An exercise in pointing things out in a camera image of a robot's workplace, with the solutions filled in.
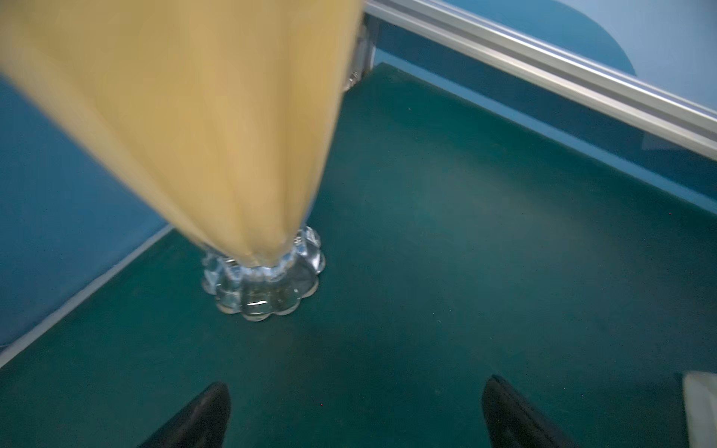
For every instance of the yellow ruffled vase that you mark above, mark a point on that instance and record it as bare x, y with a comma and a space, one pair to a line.
218, 114

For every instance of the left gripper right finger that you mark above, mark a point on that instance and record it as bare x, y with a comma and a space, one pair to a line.
512, 421

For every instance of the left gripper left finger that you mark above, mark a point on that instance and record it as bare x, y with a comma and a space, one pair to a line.
202, 422

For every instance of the aluminium back rail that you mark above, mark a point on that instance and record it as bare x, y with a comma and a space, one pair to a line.
567, 74

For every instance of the white canvas bag yellow handles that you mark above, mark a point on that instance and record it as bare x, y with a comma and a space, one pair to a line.
699, 393

